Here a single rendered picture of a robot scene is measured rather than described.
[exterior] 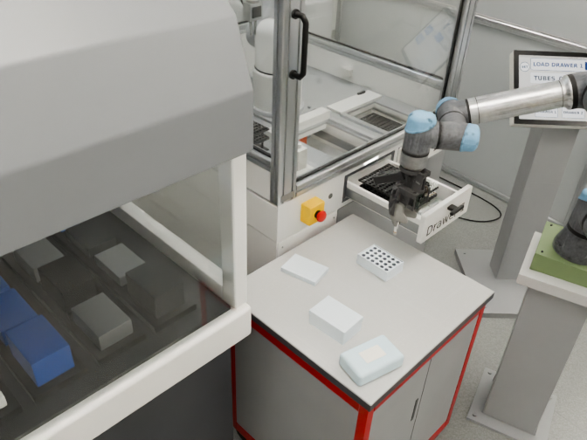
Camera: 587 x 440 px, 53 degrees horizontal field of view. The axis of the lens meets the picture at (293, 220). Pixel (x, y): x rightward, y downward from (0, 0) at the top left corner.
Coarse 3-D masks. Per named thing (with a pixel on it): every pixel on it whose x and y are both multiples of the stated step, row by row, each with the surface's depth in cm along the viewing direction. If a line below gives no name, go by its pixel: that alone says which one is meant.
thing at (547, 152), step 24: (528, 144) 264; (552, 144) 255; (528, 168) 263; (552, 168) 262; (528, 192) 269; (552, 192) 269; (504, 216) 290; (528, 216) 276; (504, 240) 289; (528, 240) 285; (480, 264) 309; (504, 264) 293; (504, 288) 294; (504, 312) 281
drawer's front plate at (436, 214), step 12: (456, 192) 198; (468, 192) 202; (444, 204) 191; (456, 204) 198; (432, 216) 188; (444, 216) 195; (456, 216) 203; (420, 228) 188; (432, 228) 193; (420, 240) 190
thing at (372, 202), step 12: (372, 168) 218; (348, 180) 209; (432, 180) 210; (348, 192) 208; (360, 192) 204; (444, 192) 208; (372, 204) 202; (384, 204) 198; (384, 216) 200; (420, 216) 202; (408, 228) 194
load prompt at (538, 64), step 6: (534, 60) 239; (540, 60) 239; (546, 60) 239; (552, 60) 239; (558, 60) 240; (564, 60) 240; (570, 60) 240; (576, 60) 240; (582, 60) 240; (534, 66) 239; (540, 66) 239; (546, 66) 239; (552, 66) 239; (558, 66) 239; (564, 66) 239; (570, 66) 239; (576, 66) 240; (582, 66) 240
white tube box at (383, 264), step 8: (368, 248) 192; (376, 248) 192; (360, 256) 188; (368, 256) 189; (376, 256) 189; (384, 256) 189; (392, 256) 189; (360, 264) 190; (368, 264) 187; (376, 264) 187; (384, 264) 186; (392, 264) 186; (400, 264) 186; (376, 272) 185; (384, 272) 183; (392, 272) 184; (384, 280) 184
